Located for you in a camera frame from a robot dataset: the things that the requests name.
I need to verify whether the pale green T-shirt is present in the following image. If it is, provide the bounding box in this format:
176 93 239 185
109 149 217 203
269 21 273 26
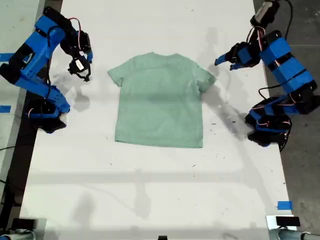
107 51 217 149

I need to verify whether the pale grey side table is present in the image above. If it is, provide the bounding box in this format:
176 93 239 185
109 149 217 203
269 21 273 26
0 0 47 191

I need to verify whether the long blue tape strip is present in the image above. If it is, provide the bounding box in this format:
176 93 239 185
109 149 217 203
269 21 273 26
0 52 16 62

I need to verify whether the square blue tape piece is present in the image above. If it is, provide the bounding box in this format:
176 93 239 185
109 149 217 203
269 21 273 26
277 200 293 211

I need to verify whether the silver metal plate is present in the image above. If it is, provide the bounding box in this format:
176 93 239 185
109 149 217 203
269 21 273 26
265 214 298 230

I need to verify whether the small black box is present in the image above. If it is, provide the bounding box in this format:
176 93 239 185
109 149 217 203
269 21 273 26
11 218 36 230
275 216 301 227

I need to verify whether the pale grey pipe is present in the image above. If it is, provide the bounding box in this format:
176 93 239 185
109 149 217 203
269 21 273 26
268 226 320 240
0 228 36 240

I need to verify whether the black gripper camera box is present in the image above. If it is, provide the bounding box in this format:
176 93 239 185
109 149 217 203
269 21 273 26
249 0 280 27
67 57 91 83

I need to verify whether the short black camera stalk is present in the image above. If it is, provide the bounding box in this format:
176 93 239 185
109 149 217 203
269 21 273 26
246 23 263 45

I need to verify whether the black camera cable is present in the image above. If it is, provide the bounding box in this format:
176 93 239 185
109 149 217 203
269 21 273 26
257 0 293 101

